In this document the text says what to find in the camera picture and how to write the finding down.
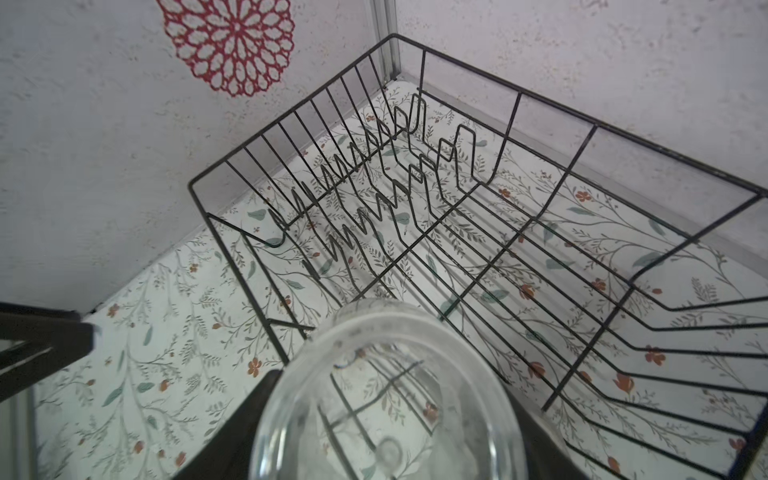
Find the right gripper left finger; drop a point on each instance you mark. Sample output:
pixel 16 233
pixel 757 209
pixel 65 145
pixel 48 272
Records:
pixel 227 454

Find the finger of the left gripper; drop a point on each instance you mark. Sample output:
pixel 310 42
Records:
pixel 43 341

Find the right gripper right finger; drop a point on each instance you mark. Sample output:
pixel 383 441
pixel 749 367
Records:
pixel 547 454

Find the clear glass cup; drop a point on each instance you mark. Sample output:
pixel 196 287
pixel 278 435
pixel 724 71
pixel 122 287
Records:
pixel 384 390

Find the black wire dish rack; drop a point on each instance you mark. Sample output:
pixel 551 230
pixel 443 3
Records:
pixel 617 284

